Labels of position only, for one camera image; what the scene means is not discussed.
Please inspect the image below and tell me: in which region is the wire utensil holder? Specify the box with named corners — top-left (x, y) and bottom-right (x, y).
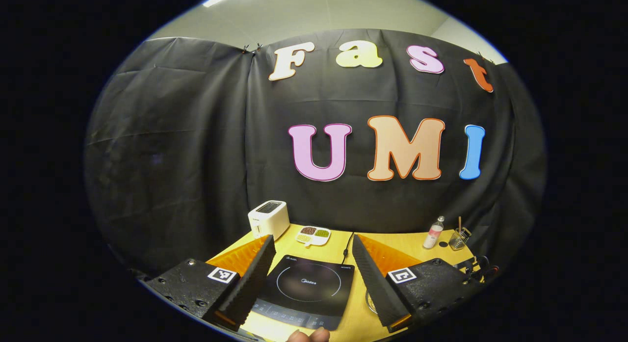
top-left (448, 227), bottom-right (471, 251)

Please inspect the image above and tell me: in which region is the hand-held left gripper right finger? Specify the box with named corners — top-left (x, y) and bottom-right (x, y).
top-left (352, 234), bottom-right (484, 333)

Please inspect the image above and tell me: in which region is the black power cable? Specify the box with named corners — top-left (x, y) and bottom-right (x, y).
top-left (341, 232), bottom-right (355, 265)

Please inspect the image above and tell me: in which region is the white divided bean dish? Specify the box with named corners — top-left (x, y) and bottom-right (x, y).
top-left (295, 226), bottom-right (331, 247)

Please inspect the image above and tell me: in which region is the black induction cooktop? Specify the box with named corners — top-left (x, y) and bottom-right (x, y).
top-left (248, 255), bottom-right (355, 331)

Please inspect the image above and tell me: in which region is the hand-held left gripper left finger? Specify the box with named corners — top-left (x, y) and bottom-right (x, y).
top-left (142, 234), bottom-right (276, 332)

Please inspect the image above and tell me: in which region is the clear bottle pink label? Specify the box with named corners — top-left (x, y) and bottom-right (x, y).
top-left (423, 216), bottom-right (445, 250)

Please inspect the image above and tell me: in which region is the white toaster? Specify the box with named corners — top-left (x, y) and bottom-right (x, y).
top-left (248, 200), bottom-right (290, 241)

